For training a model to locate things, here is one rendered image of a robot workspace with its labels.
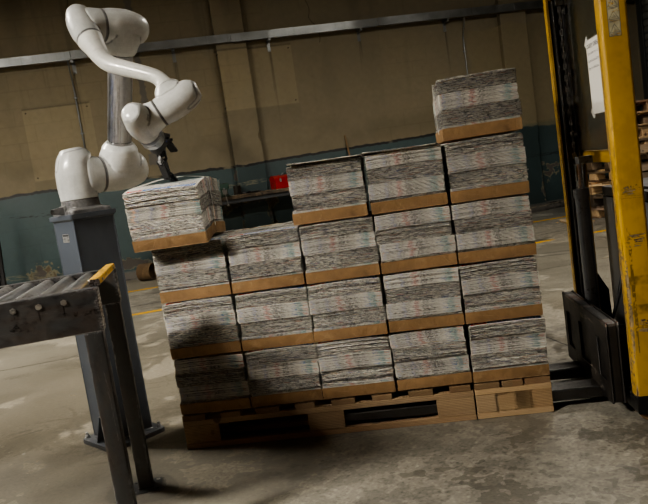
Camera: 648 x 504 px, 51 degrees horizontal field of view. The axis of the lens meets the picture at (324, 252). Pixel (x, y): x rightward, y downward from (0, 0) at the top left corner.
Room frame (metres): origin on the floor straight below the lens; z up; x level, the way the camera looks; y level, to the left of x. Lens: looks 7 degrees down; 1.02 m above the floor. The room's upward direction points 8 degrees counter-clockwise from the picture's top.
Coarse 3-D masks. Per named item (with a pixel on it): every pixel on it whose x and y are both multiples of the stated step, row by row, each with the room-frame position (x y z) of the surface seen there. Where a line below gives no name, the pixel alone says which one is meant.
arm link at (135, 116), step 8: (128, 104) 2.42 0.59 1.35; (136, 104) 2.42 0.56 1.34; (144, 104) 2.46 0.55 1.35; (152, 104) 2.46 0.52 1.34; (128, 112) 2.40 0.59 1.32; (136, 112) 2.40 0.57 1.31; (144, 112) 2.41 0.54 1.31; (152, 112) 2.44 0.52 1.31; (128, 120) 2.40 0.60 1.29; (136, 120) 2.40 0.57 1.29; (144, 120) 2.42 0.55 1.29; (152, 120) 2.44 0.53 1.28; (160, 120) 2.46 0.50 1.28; (128, 128) 2.43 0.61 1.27; (136, 128) 2.42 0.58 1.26; (144, 128) 2.43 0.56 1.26; (152, 128) 2.45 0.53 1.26; (160, 128) 2.48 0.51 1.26; (136, 136) 2.46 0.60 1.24; (144, 136) 2.47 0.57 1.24; (152, 136) 2.49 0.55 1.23
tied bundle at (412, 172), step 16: (368, 160) 2.58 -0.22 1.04; (384, 160) 2.55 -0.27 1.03; (400, 160) 2.55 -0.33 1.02; (416, 160) 2.55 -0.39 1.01; (432, 160) 2.55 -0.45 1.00; (368, 176) 2.56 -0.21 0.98; (384, 176) 2.56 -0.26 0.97; (400, 176) 2.55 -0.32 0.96; (416, 176) 2.55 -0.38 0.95; (432, 176) 2.54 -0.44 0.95; (368, 192) 2.56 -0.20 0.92; (384, 192) 2.56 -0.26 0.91; (400, 192) 2.55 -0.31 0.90; (416, 192) 2.55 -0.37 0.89; (432, 192) 2.54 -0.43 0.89; (416, 208) 2.55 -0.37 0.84
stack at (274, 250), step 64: (192, 256) 2.64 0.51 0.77; (256, 256) 2.63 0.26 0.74; (320, 256) 2.59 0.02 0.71; (384, 256) 2.56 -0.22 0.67; (192, 320) 2.65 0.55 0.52; (256, 320) 2.62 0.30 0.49; (320, 320) 2.60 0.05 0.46; (384, 320) 2.56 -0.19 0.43; (192, 384) 2.66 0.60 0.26; (256, 384) 2.63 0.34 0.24; (320, 384) 2.60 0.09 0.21; (192, 448) 2.66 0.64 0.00
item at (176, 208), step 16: (128, 192) 2.57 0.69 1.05; (144, 192) 2.55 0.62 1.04; (160, 192) 2.54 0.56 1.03; (176, 192) 2.53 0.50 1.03; (192, 192) 2.53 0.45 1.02; (128, 208) 2.55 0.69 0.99; (144, 208) 2.55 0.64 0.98; (160, 208) 2.55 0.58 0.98; (176, 208) 2.55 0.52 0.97; (192, 208) 2.55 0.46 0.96; (208, 208) 2.68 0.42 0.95; (128, 224) 2.57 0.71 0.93; (144, 224) 2.57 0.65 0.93; (160, 224) 2.56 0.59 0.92; (176, 224) 2.56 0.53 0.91; (192, 224) 2.56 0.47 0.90; (208, 224) 2.63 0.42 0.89
